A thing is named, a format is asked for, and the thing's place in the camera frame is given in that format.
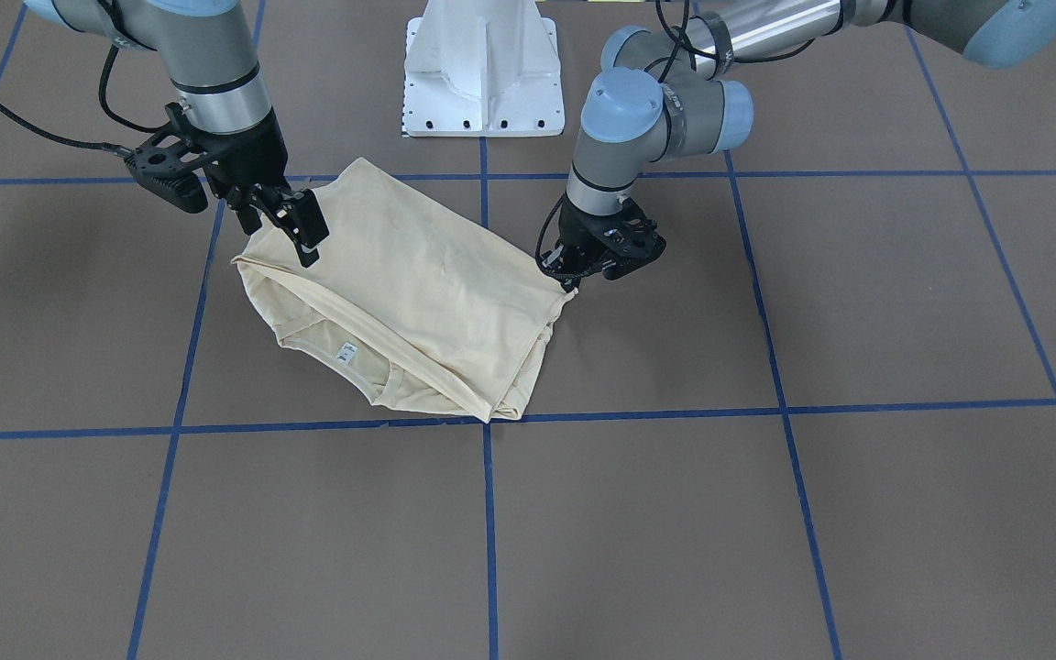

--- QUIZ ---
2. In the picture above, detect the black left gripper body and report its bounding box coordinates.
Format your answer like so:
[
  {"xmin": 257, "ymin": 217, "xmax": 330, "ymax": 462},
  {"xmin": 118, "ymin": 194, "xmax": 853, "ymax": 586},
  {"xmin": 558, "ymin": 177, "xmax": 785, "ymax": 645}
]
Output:
[{"xmin": 554, "ymin": 197, "xmax": 653, "ymax": 276}]

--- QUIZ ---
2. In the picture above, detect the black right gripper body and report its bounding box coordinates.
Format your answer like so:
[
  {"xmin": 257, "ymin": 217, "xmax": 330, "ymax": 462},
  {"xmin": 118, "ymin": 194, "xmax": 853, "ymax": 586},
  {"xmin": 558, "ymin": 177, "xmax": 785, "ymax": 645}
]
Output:
[{"xmin": 203, "ymin": 110, "xmax": 290, "ymax": 212}]

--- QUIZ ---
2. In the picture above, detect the beige long-sleeve printed shirt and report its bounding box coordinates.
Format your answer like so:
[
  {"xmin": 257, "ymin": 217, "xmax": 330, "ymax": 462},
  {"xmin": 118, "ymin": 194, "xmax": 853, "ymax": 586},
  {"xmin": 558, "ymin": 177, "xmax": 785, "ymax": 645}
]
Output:
[{"xmin": 232, "ymin": 159, "xmax": 571, "ymax": 422}]

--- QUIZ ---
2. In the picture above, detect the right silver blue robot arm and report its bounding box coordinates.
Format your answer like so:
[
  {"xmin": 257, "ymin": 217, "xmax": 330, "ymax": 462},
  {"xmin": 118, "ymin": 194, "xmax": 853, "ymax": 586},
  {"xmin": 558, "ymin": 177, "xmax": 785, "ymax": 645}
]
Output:
[{"xmin": 29, "ymin": 1, "xmax": 328, "ymax": 267}]

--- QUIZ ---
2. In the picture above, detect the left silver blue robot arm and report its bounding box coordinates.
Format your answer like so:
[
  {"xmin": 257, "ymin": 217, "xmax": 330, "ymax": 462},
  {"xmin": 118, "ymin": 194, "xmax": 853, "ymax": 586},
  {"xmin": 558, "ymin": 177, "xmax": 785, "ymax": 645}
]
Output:
[{"xmin": 533, "ymin": 1, "xmax": 1056, "ymax": 290}]

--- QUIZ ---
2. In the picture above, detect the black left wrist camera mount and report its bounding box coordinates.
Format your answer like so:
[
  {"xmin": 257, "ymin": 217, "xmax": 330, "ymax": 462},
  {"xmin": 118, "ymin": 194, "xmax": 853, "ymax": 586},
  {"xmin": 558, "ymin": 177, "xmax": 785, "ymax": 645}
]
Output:
[{"xmin": 592, "ymin": 196, "xmax": 666, "ymax": 281}]

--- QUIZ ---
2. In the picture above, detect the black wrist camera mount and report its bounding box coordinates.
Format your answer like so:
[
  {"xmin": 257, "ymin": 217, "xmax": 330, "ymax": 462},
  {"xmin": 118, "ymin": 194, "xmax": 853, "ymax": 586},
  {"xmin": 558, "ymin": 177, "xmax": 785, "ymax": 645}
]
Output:
[
  {"xmin": 592, "ymin": 196, "xmax": 666, "ymax": 281},
  {"xmin": 122, "ymin": 102, "xmax": 210, "ymax": 214}
]

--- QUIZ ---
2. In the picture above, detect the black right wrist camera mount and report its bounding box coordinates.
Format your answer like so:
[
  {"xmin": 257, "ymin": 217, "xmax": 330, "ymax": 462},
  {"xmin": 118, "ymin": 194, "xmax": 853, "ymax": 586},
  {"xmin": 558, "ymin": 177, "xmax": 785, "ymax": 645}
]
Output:
[{"xmin": 122, "ymin": 102, "xmax": 210, "ymax": 214}]

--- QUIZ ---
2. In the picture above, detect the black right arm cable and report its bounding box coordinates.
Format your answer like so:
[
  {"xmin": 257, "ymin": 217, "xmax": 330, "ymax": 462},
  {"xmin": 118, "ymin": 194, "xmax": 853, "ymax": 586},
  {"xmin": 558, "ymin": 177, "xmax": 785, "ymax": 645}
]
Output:
[{"xmin": 0, "ymin": 0, "xmax": 181, "ymax": 161}]

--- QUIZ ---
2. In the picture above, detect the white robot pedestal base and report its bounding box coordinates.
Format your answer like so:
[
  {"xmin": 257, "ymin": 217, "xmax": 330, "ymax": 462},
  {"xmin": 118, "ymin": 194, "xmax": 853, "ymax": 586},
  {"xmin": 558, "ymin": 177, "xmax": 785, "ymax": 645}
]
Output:
[{"xmin": 401, "ymin": 1, "xmax": 566, "ymax": 138}]

